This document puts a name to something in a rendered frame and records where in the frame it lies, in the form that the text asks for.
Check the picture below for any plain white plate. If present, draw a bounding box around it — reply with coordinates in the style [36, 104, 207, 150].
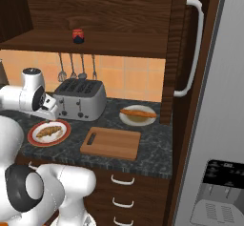
[118, 104, 158, 128]

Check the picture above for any grey steel fridge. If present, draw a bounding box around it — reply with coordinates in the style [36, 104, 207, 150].
[173, 0, 244, 226]

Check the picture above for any silver four-slot toaster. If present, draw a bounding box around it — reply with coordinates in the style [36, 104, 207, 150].
[52, 77, 108, 122]

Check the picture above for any white curved door handle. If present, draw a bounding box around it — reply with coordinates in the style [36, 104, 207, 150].
[173, 0, 205, 98]

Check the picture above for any dark wooden drawer unit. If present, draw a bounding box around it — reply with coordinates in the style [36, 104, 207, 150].
[16, 154, 173, 226]

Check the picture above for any dark wooden wall cabinet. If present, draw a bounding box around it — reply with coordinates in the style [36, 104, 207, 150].
[0, 0, 175, 59]

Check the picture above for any hanging metal fork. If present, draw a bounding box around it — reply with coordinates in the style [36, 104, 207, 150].
[91, 53, 98, 81]

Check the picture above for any dark countertop appliance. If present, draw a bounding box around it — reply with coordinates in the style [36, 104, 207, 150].
[0, 58, 10, 89]

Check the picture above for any white drawer handle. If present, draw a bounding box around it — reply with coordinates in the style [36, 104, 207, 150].
[111, 174, 136, 186]
[112, 216, 135, 226]
[28, 161, 40, 171]
[112, 196, 135, 209]

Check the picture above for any dark wooden cabinet door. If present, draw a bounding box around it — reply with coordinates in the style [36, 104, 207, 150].
[159, 0, 195, 126]
[0, 0, 34, 44]

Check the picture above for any red rimmed white plate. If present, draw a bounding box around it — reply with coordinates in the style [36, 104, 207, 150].
[27, 118, 72, 148]

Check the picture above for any long orange baguette pastry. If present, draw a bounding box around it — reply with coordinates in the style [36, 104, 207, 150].
[119, 108, 158, 119]

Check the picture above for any golden brown croissant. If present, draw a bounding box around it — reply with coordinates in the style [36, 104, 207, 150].
[35, 125, 63, 139]

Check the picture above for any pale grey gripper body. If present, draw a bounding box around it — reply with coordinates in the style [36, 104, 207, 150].
[27, 104, 60, 122]

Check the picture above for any red lidded jam jar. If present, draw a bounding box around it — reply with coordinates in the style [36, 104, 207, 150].
[71, 29, 86, 45]

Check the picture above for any wooden cutting board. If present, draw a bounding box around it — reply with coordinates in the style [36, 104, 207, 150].
[79, 126, 142, 162]

